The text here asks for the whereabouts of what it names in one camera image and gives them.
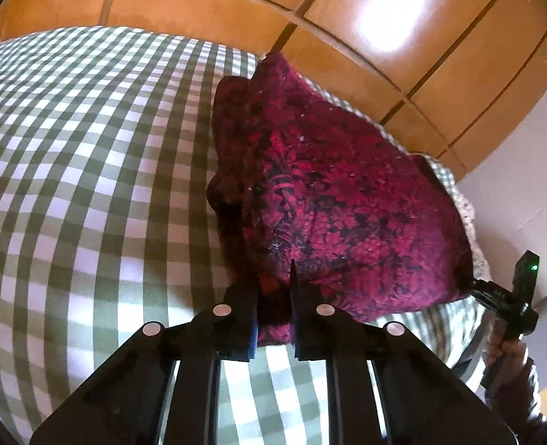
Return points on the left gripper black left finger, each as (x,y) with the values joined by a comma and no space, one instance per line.
(162,385)

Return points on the person's right hand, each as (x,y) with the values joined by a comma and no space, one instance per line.
(514,383)

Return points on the green white checkered bedsheet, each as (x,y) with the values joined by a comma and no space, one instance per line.
(105,156)

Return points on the dark red patterned garment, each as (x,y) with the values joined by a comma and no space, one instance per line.
(306,189)

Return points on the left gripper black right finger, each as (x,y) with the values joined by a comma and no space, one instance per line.
(384,386)

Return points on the wooden wardrobe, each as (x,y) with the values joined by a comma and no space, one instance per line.
(449,78)

